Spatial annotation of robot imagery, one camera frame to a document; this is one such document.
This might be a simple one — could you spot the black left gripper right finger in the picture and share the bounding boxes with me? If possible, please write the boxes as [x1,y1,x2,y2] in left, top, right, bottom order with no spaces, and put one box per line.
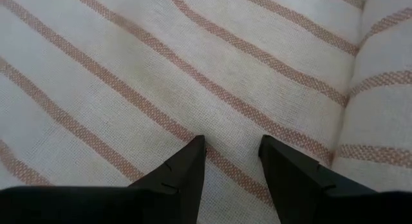
[259,135,377,224]

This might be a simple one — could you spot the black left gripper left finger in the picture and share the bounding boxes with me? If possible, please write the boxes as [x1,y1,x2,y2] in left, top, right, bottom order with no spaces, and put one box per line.
[128,135,207,224]

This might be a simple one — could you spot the white striped towel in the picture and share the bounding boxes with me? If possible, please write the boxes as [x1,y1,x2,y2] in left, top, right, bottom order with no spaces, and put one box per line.
[0,0,412,224]

